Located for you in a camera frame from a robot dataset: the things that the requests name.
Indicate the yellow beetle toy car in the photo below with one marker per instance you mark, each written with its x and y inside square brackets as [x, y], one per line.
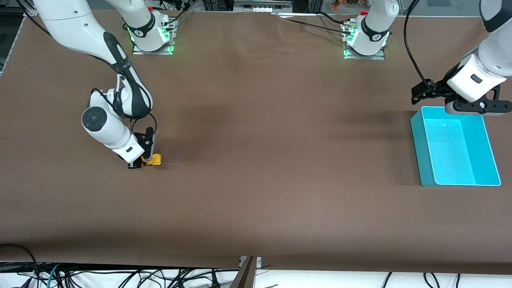
[154, 159]

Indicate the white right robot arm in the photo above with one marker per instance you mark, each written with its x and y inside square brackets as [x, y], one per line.
[68, 24]

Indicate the teal plastic bin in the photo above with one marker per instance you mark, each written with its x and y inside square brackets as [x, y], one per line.
[452, 148]

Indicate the dark wooden beam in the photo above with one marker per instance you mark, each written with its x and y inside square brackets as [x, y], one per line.
[246, 278]

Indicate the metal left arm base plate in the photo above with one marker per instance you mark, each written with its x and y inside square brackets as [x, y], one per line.
[380, 56]

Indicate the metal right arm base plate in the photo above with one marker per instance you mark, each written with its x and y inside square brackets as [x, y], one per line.
[172, 40]

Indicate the silver metal table bracket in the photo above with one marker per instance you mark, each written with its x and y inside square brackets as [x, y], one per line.
[259, 262]

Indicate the silver aluminium frame rail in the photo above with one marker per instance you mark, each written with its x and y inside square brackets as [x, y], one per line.
[262, 4]

